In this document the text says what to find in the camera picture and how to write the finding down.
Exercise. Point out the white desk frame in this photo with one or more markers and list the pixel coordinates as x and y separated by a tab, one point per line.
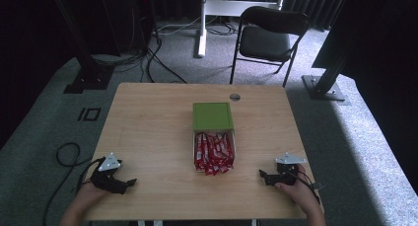
202	28

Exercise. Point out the person's right hand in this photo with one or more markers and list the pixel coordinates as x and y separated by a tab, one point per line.
297	193

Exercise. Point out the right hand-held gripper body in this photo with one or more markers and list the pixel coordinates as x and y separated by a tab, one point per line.
287	171

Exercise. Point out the pile of red snack packets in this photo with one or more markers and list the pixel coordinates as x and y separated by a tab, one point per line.
213	153

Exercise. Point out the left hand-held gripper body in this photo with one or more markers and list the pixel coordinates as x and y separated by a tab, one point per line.
108	173

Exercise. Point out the dark curtain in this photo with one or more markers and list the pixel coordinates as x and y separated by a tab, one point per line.
315	2

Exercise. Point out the dark flat panel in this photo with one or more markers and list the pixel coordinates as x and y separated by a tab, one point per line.
361	28

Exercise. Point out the green box lid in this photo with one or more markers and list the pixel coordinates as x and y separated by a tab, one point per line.
212	115

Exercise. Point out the black folding chair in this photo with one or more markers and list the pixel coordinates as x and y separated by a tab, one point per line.
266	38

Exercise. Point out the person's left hand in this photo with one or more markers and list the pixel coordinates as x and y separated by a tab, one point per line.
88	193

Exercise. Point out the grey round table grommet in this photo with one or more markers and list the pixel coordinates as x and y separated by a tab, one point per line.
234	97

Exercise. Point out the black metal stand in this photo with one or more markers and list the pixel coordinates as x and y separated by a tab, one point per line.
325	84
88	68

